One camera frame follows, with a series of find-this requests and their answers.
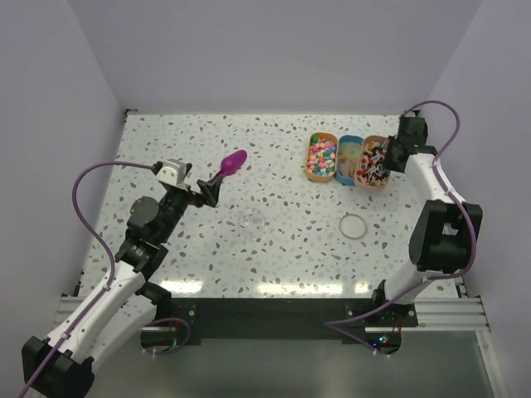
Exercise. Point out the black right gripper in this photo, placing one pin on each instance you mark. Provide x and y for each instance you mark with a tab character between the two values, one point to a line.
392	142

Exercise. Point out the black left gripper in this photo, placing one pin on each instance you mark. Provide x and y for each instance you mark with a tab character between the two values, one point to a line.
209	195

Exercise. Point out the magenta plastic scoop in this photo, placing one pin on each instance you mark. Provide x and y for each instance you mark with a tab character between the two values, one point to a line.
232	163

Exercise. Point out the pink tray of lollipops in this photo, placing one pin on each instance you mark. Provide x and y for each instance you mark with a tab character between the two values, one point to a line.
371	173

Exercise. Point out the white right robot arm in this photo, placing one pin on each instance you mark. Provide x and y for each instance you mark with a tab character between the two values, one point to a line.
443	241

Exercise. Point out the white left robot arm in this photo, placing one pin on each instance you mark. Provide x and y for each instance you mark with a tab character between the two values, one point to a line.
65	361

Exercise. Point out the blue tray of wrapped candies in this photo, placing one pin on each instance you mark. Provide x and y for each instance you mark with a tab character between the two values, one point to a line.
349	150

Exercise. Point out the tan tray of star candies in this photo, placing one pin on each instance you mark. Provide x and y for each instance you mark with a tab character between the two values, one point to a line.
322	157

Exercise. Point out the clear glass jar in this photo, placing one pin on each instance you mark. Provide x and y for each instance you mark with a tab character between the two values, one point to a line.
252	223

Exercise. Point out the round silver jar lid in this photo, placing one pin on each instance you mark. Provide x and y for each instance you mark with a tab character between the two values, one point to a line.
352	226

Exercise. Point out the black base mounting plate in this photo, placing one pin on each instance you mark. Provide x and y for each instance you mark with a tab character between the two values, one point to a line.
192	320

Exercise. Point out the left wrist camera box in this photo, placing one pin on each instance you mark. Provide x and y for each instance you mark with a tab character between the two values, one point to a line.
173	172

